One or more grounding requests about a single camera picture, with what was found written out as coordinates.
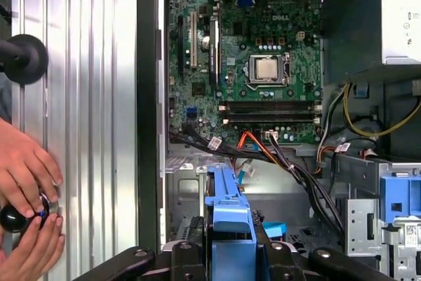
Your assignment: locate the green motherboard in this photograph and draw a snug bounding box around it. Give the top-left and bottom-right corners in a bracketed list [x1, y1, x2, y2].
[166, 0, 324, 145]

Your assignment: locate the yellow wire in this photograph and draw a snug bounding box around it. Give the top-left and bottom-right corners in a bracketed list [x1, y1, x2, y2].
[343, 82, 421, 138]

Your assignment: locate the grey white wire bundle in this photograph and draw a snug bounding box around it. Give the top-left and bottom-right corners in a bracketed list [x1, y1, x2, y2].
[316, 85, 351, 176]

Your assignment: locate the metal optical drive cage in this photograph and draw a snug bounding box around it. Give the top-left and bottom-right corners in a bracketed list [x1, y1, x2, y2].
[343, 157, 421, 281]

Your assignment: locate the blue flat wire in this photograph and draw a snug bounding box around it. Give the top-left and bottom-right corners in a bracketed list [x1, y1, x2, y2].
[262, 222, 287, 240]

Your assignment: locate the black graphics card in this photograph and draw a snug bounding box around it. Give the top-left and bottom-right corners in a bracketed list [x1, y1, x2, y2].
[209, 17, 221, 88]

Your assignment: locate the black wire bundle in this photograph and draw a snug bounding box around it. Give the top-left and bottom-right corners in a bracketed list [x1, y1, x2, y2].
[168, 122, 346, 239]

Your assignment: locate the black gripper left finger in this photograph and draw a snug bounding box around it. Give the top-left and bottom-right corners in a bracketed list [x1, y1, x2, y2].
[74, 217, 209, 281]

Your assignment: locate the blue plastic drive latch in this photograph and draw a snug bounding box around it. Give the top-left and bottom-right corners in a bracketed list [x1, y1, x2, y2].
[379, 170, 421, 228]

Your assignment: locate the orange wire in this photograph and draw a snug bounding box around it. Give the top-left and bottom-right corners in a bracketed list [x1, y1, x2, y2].
[237, 130, 287, 165]

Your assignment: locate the black RAM slot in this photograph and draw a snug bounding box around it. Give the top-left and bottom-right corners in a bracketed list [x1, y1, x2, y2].
[218, 99, 322, 113]
[222, 112, 322, 126]

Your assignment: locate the thin pale blue wire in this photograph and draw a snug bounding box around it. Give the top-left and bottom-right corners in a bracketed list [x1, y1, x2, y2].
[235, 158, 257, 187]

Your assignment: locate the silver CPU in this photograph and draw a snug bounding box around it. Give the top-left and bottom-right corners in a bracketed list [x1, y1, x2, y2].
[255, 57, 280, 80]

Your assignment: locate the white expansion slot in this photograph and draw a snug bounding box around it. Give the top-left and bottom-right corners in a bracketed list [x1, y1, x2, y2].
[189, 10, 199, 70]

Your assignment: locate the black round knob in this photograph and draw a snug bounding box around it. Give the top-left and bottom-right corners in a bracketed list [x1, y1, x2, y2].
[0, 33, 50, 86]

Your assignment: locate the person's left hand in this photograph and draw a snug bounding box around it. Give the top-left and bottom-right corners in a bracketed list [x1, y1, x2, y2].
[0, 118, 64, 218]

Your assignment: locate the metal disk bay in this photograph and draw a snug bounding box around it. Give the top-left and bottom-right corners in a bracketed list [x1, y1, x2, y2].
[166, 149, 346, 255]

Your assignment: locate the black expansion slot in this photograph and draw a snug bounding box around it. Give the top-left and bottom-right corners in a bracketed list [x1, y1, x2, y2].
[176, 15, 185, 75]

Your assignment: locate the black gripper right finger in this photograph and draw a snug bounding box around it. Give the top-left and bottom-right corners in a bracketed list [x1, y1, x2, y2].
[250, 209, 396, 281]

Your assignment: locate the round black tool blue ring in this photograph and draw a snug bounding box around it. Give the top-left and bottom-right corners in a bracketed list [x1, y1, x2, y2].
[0, 192, 62, 234]

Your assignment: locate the person's right hand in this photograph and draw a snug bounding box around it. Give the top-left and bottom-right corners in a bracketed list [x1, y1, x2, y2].
[0, 213, 66, 281]

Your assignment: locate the hard disk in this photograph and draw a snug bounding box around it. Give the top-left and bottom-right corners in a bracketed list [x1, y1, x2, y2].
[203, 163, 266, 281]

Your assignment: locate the black open PC case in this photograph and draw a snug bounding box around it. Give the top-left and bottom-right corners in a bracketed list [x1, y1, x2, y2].
[136, 0, 421, 281]

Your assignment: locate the grey power supply unit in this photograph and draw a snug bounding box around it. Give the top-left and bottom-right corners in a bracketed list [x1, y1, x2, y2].
[320, 0, 421, 80]

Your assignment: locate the CPU socket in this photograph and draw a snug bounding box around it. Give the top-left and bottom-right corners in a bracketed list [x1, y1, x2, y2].
[246, 51, 293, 91]

